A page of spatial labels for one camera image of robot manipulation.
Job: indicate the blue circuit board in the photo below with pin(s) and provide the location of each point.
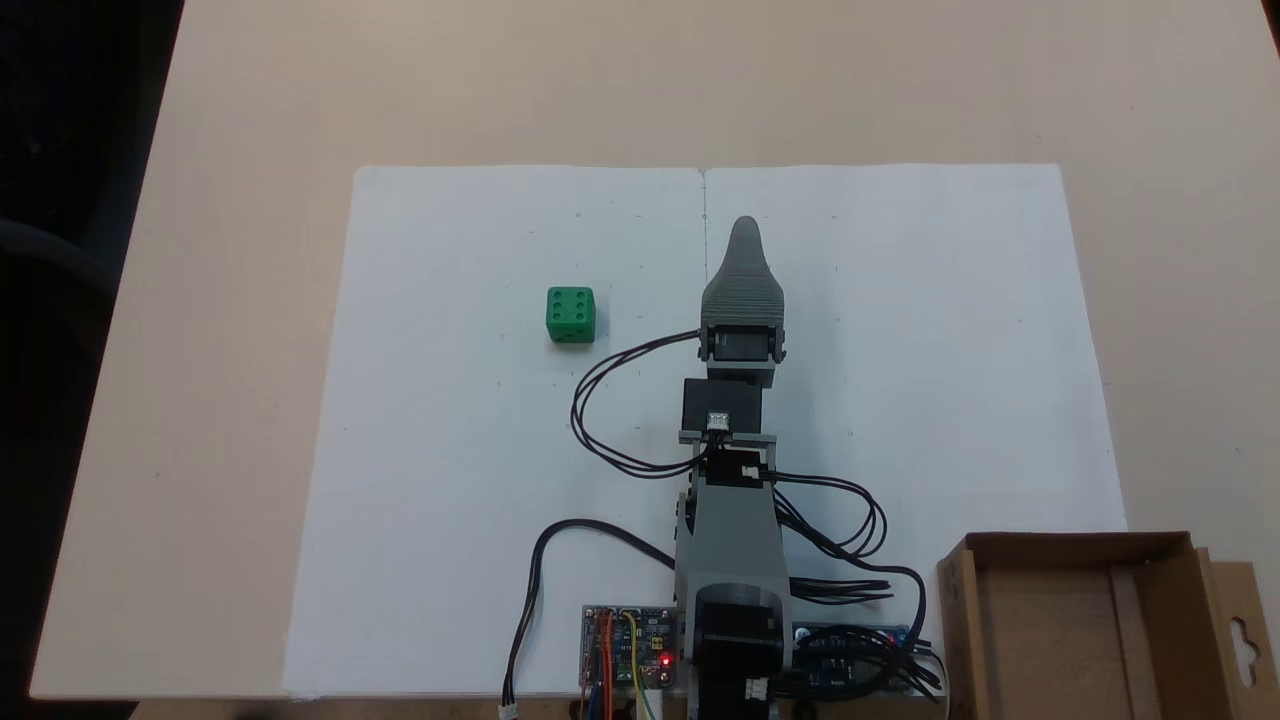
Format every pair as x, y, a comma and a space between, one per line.
815, 680

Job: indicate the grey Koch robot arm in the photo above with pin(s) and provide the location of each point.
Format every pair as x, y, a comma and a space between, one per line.
730, 540

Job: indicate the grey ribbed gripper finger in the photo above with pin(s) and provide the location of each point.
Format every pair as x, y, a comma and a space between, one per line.
744, 290

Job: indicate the green dice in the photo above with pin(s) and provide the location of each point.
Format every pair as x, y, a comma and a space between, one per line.
570, 312

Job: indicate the white paper sheet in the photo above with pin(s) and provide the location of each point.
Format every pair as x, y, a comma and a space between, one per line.
450, 450
950, 350

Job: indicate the green circuit board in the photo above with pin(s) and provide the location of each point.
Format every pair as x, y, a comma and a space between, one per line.
655, 635

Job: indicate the brown cardboard box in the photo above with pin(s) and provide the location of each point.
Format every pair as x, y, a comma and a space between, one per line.
1040, 640

